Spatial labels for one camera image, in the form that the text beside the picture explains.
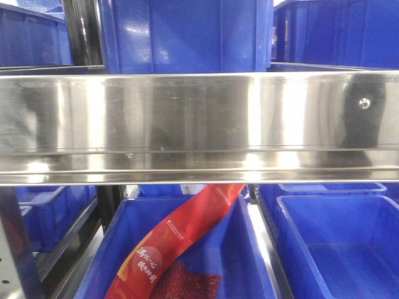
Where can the dark blue bin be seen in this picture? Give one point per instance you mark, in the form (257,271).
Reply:
(186,37)
(30,38)
(349,33)

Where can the blue bin adjacent shelf left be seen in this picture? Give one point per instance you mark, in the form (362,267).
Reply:
(49,212)

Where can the blue bin rear centre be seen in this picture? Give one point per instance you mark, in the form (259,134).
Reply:
(157,190)

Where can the blue bin lower rear right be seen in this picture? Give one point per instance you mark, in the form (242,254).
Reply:
(268,193)

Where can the blue bin with snack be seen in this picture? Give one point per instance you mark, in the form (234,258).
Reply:
(230,250)

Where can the red snack package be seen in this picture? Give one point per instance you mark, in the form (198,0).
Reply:
(177,232)

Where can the blue bin lower front right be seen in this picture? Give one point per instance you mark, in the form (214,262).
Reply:
(339,246)

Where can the grey perforated upright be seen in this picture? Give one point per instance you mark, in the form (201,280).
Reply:
(19,274)

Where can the black shelf upright post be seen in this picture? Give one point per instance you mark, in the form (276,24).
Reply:
(83,27)

